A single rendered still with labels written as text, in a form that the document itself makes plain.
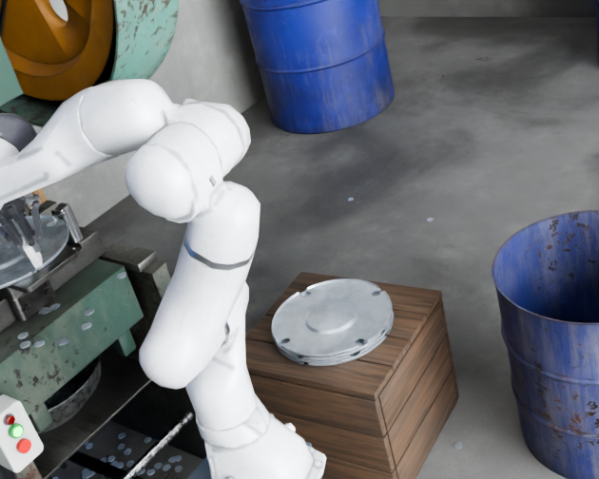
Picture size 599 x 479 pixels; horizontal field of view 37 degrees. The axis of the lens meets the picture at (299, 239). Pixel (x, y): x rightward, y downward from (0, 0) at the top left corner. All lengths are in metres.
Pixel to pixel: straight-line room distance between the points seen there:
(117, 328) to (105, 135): 0.81
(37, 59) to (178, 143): 0.97
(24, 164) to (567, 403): 1.21
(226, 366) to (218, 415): 0.09
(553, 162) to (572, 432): 1.53
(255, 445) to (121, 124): 0.62
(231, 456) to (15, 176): 0.60
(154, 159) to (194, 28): 2.90
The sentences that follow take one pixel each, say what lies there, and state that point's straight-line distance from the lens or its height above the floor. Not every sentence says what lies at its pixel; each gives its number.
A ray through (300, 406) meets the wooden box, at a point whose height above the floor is 0.26.
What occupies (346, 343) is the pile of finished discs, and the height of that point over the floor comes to 0.38.
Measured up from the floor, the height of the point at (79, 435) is 0.31.
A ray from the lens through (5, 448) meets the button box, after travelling 1.80.
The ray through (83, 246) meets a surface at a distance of 2.06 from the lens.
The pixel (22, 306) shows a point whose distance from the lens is 1.95.
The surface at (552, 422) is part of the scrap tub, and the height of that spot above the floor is 0.17.
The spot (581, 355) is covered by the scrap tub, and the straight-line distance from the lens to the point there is 1.88.
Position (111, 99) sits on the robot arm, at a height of 1.20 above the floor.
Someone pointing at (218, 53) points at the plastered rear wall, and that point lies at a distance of 4.21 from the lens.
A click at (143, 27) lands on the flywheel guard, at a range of 1.84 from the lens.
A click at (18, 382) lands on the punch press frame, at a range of 1.92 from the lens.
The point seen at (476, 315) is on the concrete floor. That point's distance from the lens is 2.64.
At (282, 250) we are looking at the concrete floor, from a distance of 3.13.
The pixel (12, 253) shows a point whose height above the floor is 0.79.
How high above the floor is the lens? 1.62
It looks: 31 degrees down
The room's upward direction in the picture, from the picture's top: 15 degrees counter-clockwise
